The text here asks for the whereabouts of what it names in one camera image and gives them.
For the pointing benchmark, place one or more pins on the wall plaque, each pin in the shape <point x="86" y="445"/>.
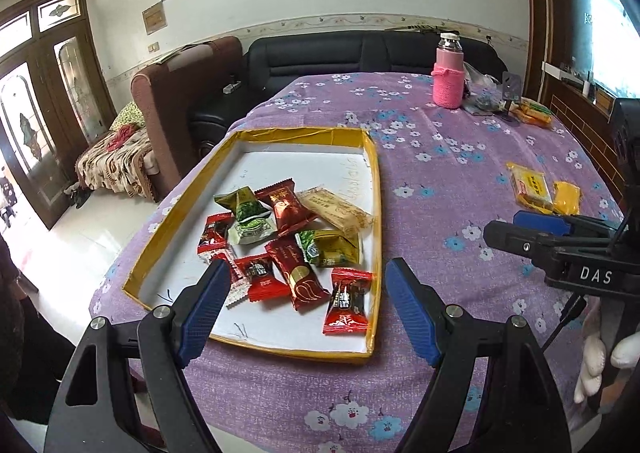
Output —
<point x="154" y="19"/>

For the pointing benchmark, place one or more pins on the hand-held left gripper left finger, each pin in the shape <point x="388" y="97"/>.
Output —
<point x="210" y="303"/>

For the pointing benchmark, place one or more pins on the square dark red candy packet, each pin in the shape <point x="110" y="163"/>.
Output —
<point x="285" y="208"/>

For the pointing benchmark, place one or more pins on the crumpled plastic bag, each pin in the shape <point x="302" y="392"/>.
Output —
<point x="480" y="75"/>

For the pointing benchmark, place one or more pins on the beige cracker packet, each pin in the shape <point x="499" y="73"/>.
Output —
<point x="335" y="208"/>

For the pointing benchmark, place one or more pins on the wall switch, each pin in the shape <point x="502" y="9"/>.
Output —
<point x="155" y="46"/>

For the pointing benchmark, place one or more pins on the floral blanket covered sofa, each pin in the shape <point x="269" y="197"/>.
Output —
<point x="110" y="168"/>

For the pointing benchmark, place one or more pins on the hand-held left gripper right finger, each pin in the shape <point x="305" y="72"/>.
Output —
<point x="415" y="308"/>

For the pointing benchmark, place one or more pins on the white red snack packet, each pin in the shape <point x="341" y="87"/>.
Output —
<point x="239" y="294"/>

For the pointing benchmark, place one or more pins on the orange snack packets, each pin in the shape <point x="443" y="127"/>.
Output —
<point x="535" y="113"/>

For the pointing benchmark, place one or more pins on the green gold candy packet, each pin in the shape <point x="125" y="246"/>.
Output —
<point x="330" y="248"/>

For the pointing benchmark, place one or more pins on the green floral pillow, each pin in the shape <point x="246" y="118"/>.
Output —
<point x="125" y="115"/>

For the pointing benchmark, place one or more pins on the window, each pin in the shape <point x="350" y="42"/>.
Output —
<point x="610" y="18"/>

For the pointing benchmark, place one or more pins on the wooden glass door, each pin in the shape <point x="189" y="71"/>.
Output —
<point x="45" y="98"/>

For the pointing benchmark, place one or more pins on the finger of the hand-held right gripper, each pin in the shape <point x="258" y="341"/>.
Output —
<point x="575" y="268"/>
<point x="540" y="222"/>

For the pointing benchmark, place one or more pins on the purple floral tablecloth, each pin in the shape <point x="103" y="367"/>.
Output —
<point x="450" y="183"/>

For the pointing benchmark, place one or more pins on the long dark red snack packet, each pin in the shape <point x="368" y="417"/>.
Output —
<point x="297" y="278"/>

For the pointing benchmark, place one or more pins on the person's right hand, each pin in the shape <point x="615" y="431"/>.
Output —
<point x="592" y="358"/>

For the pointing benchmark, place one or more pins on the yellow printed snack packet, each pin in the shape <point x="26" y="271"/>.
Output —
<point x="530" y="188"/>

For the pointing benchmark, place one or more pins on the plain orange yellow snack packet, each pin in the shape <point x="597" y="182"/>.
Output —
<point x="567" y="198"/>

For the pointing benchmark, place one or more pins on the phone stand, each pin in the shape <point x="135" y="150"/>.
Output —
<point x="511" y="93"/>

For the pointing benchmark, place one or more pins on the brown armchair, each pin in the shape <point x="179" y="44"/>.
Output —
<point x="170" y="103"/>

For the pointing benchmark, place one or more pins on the small white box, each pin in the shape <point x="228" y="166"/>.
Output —
<point x="552" y="70"/>

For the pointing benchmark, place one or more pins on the person's dark clothing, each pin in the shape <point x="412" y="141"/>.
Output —
<point x="30" y="343"/>

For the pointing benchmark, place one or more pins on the yellow rimmed white tray box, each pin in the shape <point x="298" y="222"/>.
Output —
<point x="280" y="163"/>

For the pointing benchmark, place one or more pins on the pink knit covered bottle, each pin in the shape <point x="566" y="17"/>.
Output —
<point x="447" y="78"/>

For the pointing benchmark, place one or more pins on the black leather sofa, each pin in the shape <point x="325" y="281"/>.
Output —
<point x="320" y="55"/>

